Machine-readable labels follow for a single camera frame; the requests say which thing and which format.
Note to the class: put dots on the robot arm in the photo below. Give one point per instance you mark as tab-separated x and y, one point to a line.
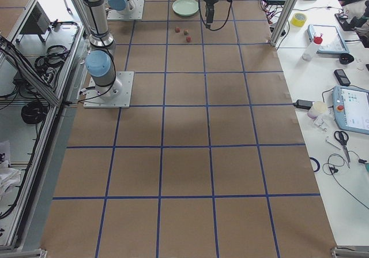
122	6
99	62

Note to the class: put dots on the light green plate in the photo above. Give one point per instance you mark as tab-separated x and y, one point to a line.
185	8

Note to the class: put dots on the yellow tape roll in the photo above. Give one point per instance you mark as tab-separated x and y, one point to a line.
298	19

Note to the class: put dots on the white bottle red cap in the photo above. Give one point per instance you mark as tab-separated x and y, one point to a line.
312	49

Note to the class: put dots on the blue teach pendant far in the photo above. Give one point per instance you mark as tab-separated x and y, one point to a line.
333	42

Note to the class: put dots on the blue teach pendant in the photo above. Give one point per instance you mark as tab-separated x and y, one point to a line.
333	42
350	107

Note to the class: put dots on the black power adapter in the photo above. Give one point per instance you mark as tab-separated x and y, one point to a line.
303	104

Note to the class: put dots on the black phone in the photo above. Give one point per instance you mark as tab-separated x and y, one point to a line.
342	77

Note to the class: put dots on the white paper cup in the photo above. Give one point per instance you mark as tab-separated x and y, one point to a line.
317	109

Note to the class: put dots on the blue teach pendant near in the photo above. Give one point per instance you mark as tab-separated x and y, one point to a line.
350	107

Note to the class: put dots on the grey control box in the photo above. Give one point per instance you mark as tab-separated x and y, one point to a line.
37	23

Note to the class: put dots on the black scissors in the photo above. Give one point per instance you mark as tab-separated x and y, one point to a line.
342	137

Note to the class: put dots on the aluminium frame post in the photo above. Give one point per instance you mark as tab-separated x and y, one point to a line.
282	20

